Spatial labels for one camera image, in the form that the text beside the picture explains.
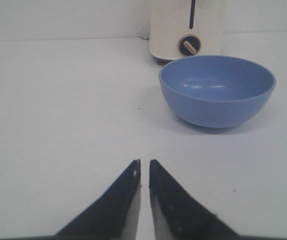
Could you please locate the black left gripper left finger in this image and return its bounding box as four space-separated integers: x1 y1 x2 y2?
55 159 141 237

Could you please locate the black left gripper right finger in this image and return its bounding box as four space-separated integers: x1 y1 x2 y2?
149 159 238 237

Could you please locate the blue plastic bowl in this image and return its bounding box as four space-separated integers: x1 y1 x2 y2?
158 55 277 129

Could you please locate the cream two-slot toaster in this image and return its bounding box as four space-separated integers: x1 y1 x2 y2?
149 0 226 61

